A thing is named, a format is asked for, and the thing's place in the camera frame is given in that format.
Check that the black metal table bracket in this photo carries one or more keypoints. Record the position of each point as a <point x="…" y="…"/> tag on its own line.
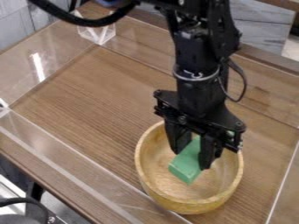
<point x="34" y="211"/>

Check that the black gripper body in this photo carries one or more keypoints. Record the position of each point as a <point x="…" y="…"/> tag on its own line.
<point x="197" y="105"/>

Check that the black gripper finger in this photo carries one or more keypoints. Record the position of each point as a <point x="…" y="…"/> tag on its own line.
<point x="180" y="136"/>
<point x="212" y="149"/>

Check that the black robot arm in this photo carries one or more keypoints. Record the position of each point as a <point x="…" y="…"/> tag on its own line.
<point x="206" y="38"/>

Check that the clear acrylic tray wall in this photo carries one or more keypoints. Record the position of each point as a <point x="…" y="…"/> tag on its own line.
<point x="85" y="185"/>

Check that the brown wooden bowl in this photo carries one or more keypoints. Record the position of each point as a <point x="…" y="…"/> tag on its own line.
<point x="173" y="178"/>

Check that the green rectangular block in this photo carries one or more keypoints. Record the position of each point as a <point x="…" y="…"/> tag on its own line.
<point x="185" y="165"/>

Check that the clear acrylic corner bracket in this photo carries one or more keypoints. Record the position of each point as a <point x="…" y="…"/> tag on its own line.
<point x="98" y="35"/>

